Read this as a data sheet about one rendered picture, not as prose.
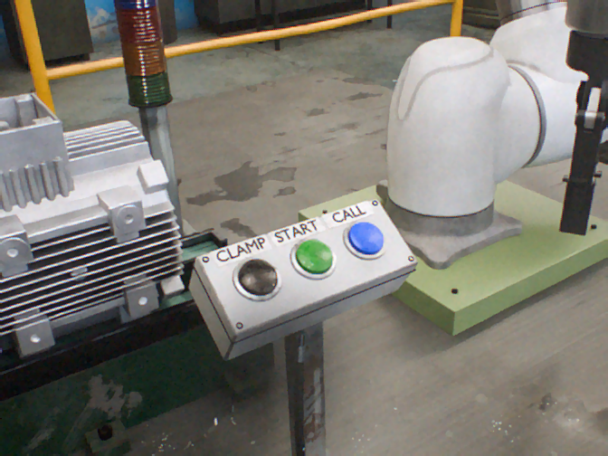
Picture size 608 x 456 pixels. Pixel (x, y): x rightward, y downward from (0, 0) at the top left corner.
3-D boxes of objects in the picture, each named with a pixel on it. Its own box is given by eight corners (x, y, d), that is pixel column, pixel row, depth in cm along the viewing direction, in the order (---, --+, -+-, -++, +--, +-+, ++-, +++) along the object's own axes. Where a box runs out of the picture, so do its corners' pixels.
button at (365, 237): (355, 267, 56) (362, 256, 55) (337, 237, 57) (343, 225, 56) (384, 256, 57) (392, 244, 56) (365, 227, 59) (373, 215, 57)
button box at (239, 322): (223, 364, 53) (235, 335, 49) (185, 286, 56) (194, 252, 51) (399, 290, 61) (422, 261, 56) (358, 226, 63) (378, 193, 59)
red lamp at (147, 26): (128, 46, 94) (122, 11, 92) (113, 37, 98) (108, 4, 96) (169, 39, 96) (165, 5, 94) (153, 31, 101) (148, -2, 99)
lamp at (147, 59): (133, 79, 96) (128, 46, 94) (118, 69, 100) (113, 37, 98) (174, 71, 99) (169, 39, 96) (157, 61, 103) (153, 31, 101)
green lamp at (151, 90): (137, 109, 98) (133, 79, 96) (123, 99, 102) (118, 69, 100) (177, 101, 101) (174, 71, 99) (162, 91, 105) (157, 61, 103)
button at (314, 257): (302, 287, 54) (308, 276, 52) (284, 255, 55) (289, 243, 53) (334, 275, 55) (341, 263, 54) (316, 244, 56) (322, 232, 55)
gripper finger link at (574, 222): (595, 180, 80) (595, 182, 80) (585, 233, 84) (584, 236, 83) (568, 175, 82) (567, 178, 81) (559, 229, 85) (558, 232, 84)
